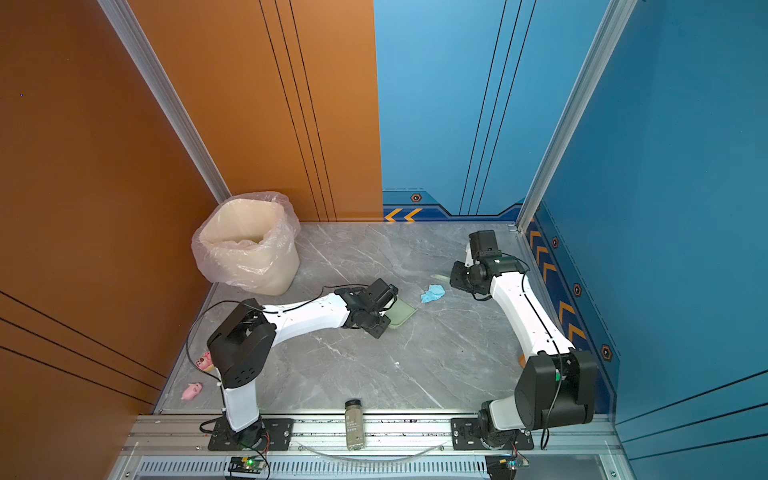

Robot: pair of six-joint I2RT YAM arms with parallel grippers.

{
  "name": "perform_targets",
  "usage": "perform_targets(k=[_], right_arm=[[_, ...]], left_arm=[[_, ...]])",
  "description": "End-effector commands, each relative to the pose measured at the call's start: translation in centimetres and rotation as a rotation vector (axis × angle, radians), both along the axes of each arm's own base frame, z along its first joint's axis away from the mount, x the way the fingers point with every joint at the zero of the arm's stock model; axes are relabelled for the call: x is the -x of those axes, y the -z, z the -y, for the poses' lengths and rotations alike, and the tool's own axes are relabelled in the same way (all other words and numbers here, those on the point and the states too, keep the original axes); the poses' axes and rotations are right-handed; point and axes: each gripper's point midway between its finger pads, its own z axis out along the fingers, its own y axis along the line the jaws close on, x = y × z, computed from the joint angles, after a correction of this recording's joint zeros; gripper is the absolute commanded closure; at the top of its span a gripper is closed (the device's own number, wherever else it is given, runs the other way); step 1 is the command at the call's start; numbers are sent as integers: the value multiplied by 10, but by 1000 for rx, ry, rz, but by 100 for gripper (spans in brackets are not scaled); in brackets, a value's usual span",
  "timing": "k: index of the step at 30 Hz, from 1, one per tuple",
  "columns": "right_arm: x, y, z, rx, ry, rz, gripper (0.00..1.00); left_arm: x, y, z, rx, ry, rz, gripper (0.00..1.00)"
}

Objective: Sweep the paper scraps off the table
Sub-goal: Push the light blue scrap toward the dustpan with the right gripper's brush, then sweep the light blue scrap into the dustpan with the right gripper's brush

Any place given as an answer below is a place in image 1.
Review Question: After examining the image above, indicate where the light blue paper scrap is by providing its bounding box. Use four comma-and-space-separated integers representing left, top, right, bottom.
421, 284, 445, 304

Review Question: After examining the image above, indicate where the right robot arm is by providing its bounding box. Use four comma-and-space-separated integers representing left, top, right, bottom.
450, 230, 598, 449

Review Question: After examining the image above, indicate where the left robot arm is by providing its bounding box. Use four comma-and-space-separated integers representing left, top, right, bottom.
206, 279, 399, 448

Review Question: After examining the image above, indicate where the trash bin with plastic bag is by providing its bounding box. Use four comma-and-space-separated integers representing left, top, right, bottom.
191, 191, 301, 296

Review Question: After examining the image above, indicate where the glass jar black lid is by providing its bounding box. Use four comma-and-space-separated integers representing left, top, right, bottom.
344, 399, 365, 451

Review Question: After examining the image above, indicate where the pink pig toy on donut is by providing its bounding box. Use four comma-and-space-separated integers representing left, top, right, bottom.
195, 352, 214, 373

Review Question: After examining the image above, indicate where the right green circuit board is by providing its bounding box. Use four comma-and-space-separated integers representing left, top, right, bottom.
485, 455, 530, 480

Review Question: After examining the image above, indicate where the green circuit board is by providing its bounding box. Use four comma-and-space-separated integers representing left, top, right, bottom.
227, 456, 269, 479
485, 455, 530, 480

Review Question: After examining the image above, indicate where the left green circuit board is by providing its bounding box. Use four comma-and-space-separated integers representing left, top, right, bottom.
227, 456, 269, 479

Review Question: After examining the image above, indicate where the aluminium corner post left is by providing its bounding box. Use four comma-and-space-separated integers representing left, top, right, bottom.
97, 0, 231, 203

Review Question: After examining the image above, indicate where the aluminium corner post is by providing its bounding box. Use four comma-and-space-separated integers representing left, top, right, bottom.
515, 0, 637, 234
97, 0, 231, 203

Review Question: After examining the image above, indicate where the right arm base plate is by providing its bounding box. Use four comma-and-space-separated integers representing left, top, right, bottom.
450, 417, 535, 451

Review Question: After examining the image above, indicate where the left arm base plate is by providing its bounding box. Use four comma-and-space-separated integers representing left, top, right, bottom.
201, 417, 294, 453

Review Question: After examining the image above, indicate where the white cable duct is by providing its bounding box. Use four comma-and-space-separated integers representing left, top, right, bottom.
124, 456, 490, 479

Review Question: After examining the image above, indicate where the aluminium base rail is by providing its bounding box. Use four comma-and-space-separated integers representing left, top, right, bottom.
118, 410, 624, 459

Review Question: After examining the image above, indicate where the aluminium corner post right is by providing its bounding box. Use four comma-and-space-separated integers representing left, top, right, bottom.
515, 0, 637, 234

